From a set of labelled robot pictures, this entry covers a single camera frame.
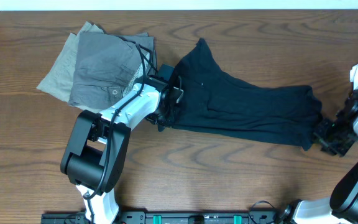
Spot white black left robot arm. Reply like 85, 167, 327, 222
60, 64, 183, 223

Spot green rail clamp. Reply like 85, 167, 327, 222
233, 215, 242, 224
153, 215, 162, 224

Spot folded dark grey shorts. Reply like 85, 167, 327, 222
68, 32, 154, 111

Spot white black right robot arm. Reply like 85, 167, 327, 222
280, 90, 358, 223

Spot black aluminium mounting rail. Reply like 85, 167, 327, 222
40, 210, 353, 224

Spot black t-shirt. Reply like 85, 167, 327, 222
171, 39, 323, 151

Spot folded beige shorts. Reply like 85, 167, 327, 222
37, 22, 104, 103

